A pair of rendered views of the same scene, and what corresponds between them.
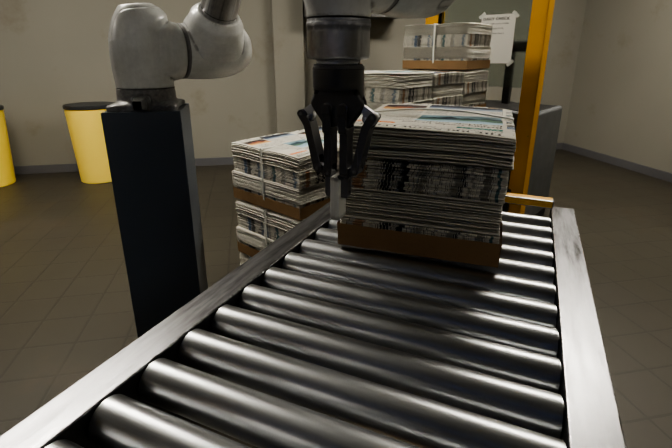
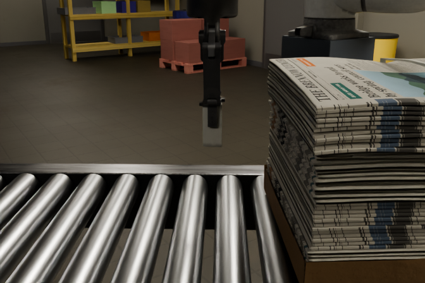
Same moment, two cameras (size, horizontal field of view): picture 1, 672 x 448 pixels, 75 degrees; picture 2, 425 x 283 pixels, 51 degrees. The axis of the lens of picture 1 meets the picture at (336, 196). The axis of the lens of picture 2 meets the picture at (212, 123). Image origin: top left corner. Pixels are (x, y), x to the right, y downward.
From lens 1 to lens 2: 0.74 m
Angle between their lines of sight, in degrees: 64
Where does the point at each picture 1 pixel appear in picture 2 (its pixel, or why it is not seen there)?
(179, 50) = not seen: outside the picture
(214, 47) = not seen: outside the picture
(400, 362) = (78, 254)
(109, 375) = (45, 167)
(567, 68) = not seen: outside the picture
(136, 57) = not seen: outside the picture
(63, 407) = (19, 167)
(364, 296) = (179, 222)
